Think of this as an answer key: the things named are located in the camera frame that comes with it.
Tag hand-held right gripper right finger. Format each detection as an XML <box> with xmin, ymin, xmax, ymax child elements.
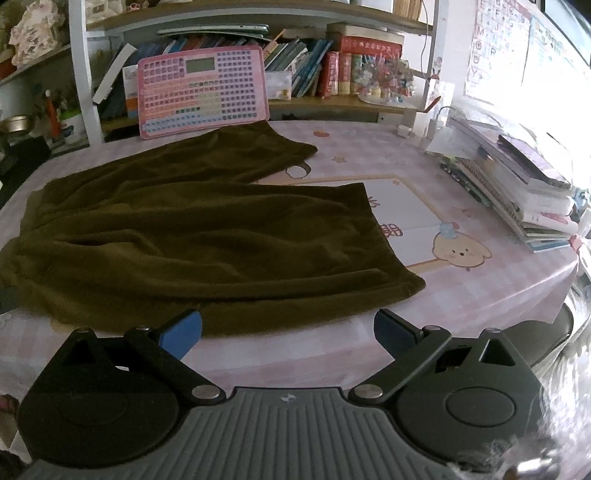
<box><xmin>348</xmin><ymin>309</ymin><xmax>520</xmax><ymax>407</ymax></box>

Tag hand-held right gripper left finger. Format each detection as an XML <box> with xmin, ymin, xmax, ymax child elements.
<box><xmin>55</xmin><ymin>309</ymin><xmax>227</xmax><ymax>407</ymax></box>

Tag olive brown pants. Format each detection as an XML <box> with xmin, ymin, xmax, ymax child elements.
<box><xmin>0</xmin><ymin>124</ymin><xmax>426</xmax><ymax>340</ymax></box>

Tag black chair seat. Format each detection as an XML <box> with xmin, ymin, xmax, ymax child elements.
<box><xmin>501</xmin><ymin>305</ymin><xmax>577</xmax><ymax>370</ymax></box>

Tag white fluffy sleeve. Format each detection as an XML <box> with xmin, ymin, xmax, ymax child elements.
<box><xmin>450</xmin><ymin>295</ymin><xmax>591</xmax><ymax>480</ymax></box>

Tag stack of books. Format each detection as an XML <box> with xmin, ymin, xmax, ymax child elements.
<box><xmin>438</xmin><ymin>115</ymin><xmax>583</xmax><ymax>254</ymax></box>

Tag white printed cup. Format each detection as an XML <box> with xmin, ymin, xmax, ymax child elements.
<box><xmin>59</xmin><ymin>113</ymin><xmax>88</xmax><ymax>144</ymax></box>

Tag black bag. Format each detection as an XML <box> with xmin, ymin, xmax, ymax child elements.
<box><xmin>0</xmin><ymin>136</ymin><xmax>51</xmax><ymax>204</ymax></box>

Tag pink learning tablet toy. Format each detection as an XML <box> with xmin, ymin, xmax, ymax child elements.
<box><xmin>137</xmin><ymin>45</ymin><xmax>271</xmax><ymax>140</ymax></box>

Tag orange and blue book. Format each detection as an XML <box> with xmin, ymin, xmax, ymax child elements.
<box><xmin>122</xmin><ymin>65</ymin><xmax>141</xmax><ymax>118</ymax></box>

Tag red orange toy stick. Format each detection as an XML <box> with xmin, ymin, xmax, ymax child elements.
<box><xmin>44</xmin><ymin>90</ymin><xmax>61</xmax><ymax>138</ymax></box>

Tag colourful paper ornament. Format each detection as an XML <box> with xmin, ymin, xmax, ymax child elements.
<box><xmin>358</xmin><ymin>56</ymin><xmax>416</xmax><ymax>105</ymax></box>

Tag narrow red upright book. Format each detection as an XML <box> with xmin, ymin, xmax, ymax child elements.
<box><xmin>337</xmin><ymin>53</ymin><xmax>353</xmax><ymax>96</ymax></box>

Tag white card with yellow sticker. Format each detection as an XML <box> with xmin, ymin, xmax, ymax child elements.
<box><xmin>265</xmin><ymin>71</ymin><xmax>293</xmax><ymax>100</ymax></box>

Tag metal bowl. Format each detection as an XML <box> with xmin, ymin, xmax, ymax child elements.
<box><xmin>0</xmin><ymin>115</ymin><xmax>37</xmax><ymax>138</ymax></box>

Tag thick red upright book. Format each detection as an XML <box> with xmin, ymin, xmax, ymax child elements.
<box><xmin>318</xmin><ymin>52</ymin><xmax>341</xmax><ymax>97</ymax></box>

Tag white framed wooden bookshelf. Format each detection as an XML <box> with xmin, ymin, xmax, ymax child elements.
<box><xmin>68</xmin><ymin>0</ymin><xmax>458</xmax><ymax>145</ymax></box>

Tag white leaning book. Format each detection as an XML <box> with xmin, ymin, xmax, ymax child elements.
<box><xmin>91</xmin><ymin>43</ymin><xmax>138</xmax><ymax>104</ymax></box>

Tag row of leaning books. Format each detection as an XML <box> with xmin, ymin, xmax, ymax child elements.
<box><xmin>263</xmin><ymin>38</ymin><xmax>333</xmax><ymax>99</ymax></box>

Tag row of thin colourful books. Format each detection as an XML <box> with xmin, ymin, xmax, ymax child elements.
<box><xmin>104</xmin><ymin>38</ymin><xmax>273</xmax><ymax>70</ymax></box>

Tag red book lying flat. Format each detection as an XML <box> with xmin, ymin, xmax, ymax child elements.
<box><xmin>339</xmin><ymin>36</ymin><xmax>405</xmax><ymax>59</ymax></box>

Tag grey flat laptop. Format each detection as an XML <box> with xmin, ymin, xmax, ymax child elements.
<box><xmin>156</xmin><ymin>24</ymin><xmax>270</xmax><ymax>38</ymax></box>

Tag beige book lying flat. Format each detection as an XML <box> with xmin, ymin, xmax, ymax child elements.
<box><xmin>325</xmin><ymin>22</ymin><xmax>404</xmax><ymax>40</ymax></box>

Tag beige woven item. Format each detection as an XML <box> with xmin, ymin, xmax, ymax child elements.
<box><xmin>392</xmin><ymin>0</ymin><xmax>423</xmax><ymax>19</ymax></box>

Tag pink wall poster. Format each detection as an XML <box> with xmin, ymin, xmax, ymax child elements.
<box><xmin>464</xmin><ymin>0</ymin><xmax>535</xmax><ymax>101</ymax></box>

